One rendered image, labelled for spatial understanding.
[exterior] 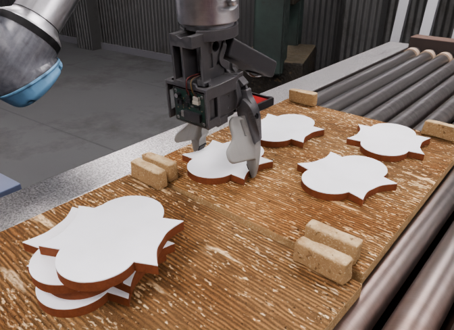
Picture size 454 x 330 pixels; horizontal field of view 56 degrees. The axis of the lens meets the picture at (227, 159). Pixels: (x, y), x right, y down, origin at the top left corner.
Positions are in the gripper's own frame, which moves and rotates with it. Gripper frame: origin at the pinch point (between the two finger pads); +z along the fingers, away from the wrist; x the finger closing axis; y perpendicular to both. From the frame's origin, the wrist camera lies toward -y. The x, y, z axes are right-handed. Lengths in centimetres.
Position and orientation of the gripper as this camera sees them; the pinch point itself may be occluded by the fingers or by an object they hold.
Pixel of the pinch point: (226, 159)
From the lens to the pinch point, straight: 63.3
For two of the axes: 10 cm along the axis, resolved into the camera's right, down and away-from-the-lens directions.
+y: -6.4, 4.1, -6.5
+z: 0.4, 8.7, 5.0
